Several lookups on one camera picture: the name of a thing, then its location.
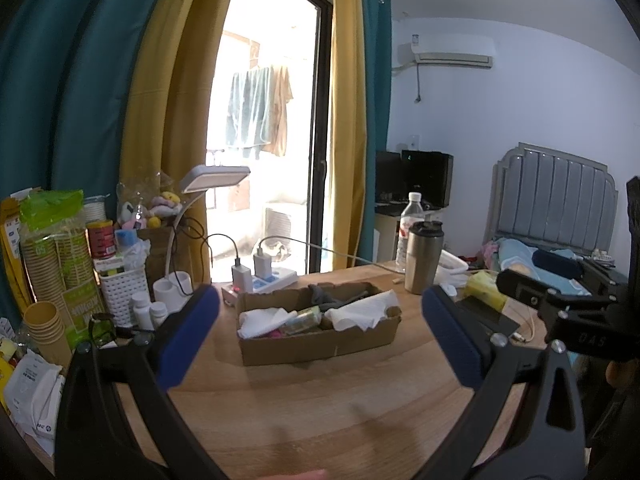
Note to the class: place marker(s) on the wide teal curtain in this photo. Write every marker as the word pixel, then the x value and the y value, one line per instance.
pixel 60 85

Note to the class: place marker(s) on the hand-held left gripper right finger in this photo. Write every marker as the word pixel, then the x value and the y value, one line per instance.
pixel 452 335

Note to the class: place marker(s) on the white container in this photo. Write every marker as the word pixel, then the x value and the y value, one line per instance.
pixel 452 266

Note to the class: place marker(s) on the yellow sponge item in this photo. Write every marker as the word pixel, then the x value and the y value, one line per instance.
pixel 485 290

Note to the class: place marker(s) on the yellow package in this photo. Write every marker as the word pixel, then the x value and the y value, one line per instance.
pixel 11 250

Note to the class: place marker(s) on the printed tissue pack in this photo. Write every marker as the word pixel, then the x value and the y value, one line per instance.
pixel 302 321

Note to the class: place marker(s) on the white cabinet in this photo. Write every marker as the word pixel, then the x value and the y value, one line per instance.
pixel 387 235

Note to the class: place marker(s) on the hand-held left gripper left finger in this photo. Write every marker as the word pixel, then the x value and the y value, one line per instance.
pixel 190 335

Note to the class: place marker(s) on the packed paper cup stacks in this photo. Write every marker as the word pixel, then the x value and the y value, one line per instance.
pixel 50 255

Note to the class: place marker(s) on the loose paper cup stack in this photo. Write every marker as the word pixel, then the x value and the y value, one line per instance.
pixel 45 330

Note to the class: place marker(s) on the person's right hand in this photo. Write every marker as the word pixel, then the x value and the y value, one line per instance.
pixel 620 374

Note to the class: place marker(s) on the red can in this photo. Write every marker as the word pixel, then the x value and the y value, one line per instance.
pixel 101 240

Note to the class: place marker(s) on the person's left hand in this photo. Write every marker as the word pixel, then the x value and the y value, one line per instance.
pixel 302 475

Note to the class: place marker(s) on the white power strip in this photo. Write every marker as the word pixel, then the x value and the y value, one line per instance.
pixel 275 282

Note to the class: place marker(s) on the brown paper bag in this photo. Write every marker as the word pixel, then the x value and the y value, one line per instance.
pixel 157 255

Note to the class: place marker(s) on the grey padded headboard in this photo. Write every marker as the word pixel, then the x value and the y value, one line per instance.
pixel 550 200

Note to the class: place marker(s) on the white paper napkin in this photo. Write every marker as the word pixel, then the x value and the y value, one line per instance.
pixel 265 322

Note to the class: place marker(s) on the white mesh cloth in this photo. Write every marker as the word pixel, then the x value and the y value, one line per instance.
pixel 362 312

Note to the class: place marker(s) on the outdoor air conditioner unit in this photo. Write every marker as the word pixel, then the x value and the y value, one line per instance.
pixel 277 230

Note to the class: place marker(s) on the blue plastic packet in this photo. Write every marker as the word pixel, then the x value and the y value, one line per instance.
pixel 126 236

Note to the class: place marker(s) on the black electronic box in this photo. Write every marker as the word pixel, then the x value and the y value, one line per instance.
pixel 427 180

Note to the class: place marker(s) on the black door frame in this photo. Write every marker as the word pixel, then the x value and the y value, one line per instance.
pixel 325 135

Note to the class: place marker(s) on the clear plastic bag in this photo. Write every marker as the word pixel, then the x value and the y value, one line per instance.
pixel 139 255

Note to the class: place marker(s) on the white plastic basket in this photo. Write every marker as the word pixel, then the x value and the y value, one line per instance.
pixel 122 295

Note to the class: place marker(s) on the green package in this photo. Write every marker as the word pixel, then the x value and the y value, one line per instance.
pixel 82 310

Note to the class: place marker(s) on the narrow yellow curtain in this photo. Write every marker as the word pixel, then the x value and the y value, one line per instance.
pixel 347 110

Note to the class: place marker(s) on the hanging orange shirt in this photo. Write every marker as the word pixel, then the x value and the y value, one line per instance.
pixel 280 110

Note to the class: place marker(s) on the white air conditioner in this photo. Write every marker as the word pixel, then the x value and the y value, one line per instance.
pixel 445 50

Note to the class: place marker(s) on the white desk lamp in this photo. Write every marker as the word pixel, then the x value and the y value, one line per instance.
pixel 215 178

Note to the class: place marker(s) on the wide yellow curtain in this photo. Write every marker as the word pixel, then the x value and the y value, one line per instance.
pixel 170 110

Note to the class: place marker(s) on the pink plush toy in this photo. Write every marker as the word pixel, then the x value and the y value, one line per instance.
pixel 276 332

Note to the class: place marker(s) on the white packets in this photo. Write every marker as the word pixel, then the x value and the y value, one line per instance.
pixel 32 395

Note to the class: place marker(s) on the clear water bottle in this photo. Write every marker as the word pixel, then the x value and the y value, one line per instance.
pixel 410 230

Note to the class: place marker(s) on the black glasses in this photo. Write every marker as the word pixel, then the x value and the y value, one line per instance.
pixel 102 327

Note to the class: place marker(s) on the hanging teal towel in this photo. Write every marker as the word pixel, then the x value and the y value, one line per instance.
pixel 247 110

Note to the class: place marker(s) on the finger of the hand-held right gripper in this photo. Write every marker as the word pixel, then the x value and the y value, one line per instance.
pixel 522 287

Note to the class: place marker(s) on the narrow teal curtain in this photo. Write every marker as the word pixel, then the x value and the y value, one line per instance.
pixel 377 110

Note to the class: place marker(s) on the black speaker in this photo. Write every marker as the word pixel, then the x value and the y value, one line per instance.
pixel 387 177

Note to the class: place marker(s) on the cardboard box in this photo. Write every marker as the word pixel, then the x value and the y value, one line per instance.
pixel 320 347

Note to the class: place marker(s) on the steel tumbler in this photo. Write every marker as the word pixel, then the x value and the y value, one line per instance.
pixel 422 265

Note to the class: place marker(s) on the bag of small plush toys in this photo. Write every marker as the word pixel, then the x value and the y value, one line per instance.
pixel 150 207

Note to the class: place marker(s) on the grey dotted glove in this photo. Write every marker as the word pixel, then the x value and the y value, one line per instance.
pixel 322 296

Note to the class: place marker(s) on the dark blue pillow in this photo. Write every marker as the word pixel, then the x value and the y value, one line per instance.
pixel 557 262

